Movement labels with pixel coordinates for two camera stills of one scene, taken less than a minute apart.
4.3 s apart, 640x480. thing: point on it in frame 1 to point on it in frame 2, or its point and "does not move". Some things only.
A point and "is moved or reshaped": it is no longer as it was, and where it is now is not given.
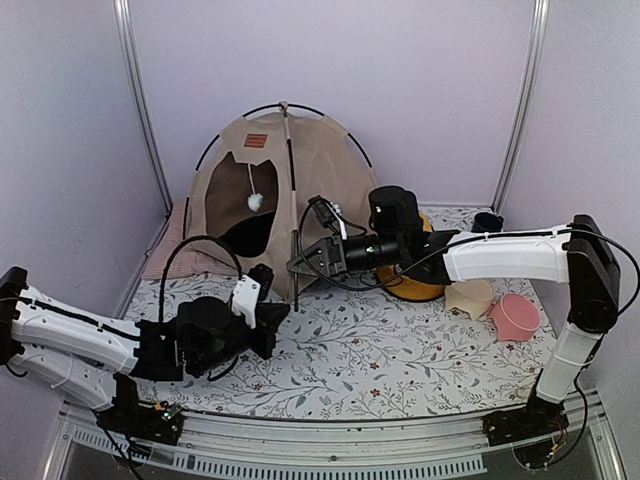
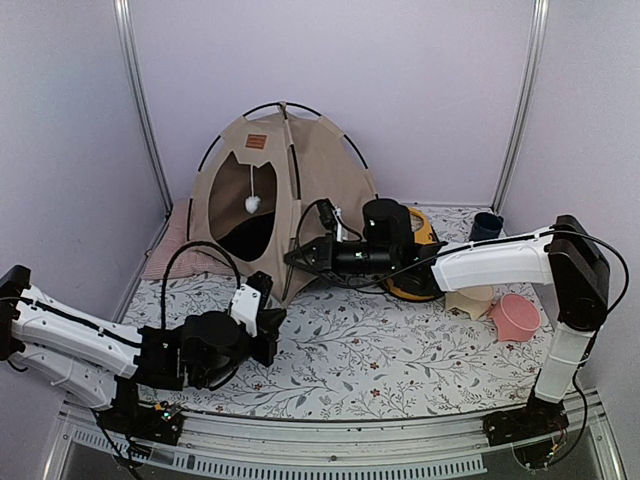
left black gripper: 269,319 does not move
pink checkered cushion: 185,259 does not move
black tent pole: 254,111 is moved or reshaped
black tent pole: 293,203 to 298,175
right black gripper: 333,256 does not move
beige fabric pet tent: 255,180 does not move
